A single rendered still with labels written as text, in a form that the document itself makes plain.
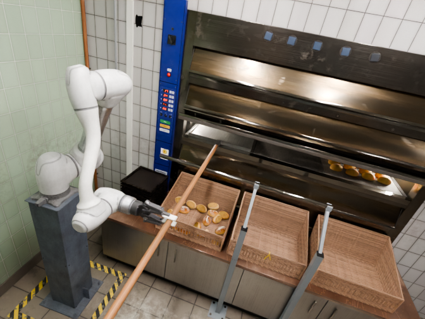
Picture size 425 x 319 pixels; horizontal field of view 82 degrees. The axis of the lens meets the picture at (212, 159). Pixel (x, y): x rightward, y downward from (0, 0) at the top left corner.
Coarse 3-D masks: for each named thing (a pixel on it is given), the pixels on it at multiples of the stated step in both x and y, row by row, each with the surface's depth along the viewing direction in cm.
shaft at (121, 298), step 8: (216, 144) 198; (208, 160) 175; (200, 168) 164; (192, 184) 147; (184, 192) 140; (184, 200) 135; (176, 208) 127; (168, 224) 117; (160, 232) 112; (160, 240) 109; (152, 248) 104; (144, 256) 100; (144, 264) 98; (136, 272) 94; (128, 280) 91; (136, 280) 92; (128, 288) 88; (120, 296) 85; (112, 304) 83; (120, 304) 84; (112, 312) 80
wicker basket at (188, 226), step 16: (192, 176) 219; (176, 192) 222; (192, 192) 222; (208, 192) 218; (224, 192) 215; (208, 208) 221; (176, 224) 186; (192, 224) 203; (224, 224) 210; (192, 240) 188; (208, 240) 191; (224, 240) 188
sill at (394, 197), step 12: (204, 144) 205; (240, 156) 201; (252, 156) 198; (288, 168) 194; (300, 168) 194; (324, 180) 190; (336, 180) 187; (348, 180) 190; (372, 192) 184; (384, 192) 183; (408, 204) 180
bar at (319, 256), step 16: (176, 160) 175; (224, 176) 169; (288, 192) 162; (240, 240) 160; (320, 240) 154; (320, 256) 148; (224, 288) 186; (304, 288) 163; (224, 304) 209; (288, 304) 176
